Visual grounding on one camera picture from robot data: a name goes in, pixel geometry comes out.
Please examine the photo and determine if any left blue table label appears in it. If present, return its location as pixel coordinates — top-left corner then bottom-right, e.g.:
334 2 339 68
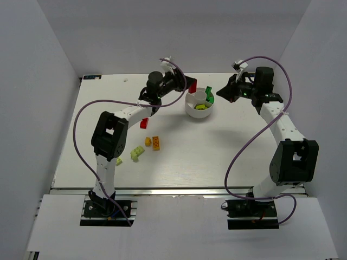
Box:
82 75 102 80

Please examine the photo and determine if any small pale green lego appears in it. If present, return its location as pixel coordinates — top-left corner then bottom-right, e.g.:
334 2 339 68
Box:
116 158 123 166

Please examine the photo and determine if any white round divided container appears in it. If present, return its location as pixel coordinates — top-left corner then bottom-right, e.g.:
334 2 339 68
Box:
185 87 215 119

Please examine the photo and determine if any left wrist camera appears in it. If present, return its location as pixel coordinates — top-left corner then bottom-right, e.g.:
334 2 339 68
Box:
159 55 176 74

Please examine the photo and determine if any lime green lego brick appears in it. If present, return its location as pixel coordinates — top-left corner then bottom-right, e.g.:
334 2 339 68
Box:
195 104 208 111

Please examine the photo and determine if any aluminium front rail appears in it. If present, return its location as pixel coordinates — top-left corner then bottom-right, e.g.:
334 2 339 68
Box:
50 186 309 197

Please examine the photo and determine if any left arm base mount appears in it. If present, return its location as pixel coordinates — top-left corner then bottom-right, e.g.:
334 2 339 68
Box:
80 200 138 227

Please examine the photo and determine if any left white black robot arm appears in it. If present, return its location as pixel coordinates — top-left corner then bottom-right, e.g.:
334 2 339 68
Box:
88 69 197 217

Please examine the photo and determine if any green lego plate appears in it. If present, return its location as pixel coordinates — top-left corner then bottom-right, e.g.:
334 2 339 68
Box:
205 86 212 99

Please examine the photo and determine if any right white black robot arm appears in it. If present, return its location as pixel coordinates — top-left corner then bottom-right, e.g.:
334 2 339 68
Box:
216 66 319 202

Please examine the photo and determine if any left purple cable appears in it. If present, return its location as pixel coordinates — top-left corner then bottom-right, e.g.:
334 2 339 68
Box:
73 57 188 227

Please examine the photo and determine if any small red lego piece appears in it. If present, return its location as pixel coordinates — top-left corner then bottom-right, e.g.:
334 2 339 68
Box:
189 83 197 94

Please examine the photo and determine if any pale green lego brick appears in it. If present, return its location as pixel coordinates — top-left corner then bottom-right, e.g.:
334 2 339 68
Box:
130 146 145 162

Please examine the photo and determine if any small orange lego brick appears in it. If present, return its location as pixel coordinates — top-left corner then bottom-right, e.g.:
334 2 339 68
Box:
145 137 151 147

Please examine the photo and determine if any red lego brick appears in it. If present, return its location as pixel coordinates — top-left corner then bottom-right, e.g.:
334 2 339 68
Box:
140 118 149 129

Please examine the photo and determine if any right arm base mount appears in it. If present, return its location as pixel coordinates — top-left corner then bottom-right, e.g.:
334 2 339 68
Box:
221 199 279 230

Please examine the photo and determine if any orange yellow lego brick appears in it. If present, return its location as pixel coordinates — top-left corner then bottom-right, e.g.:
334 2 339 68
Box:
152 136 160 151

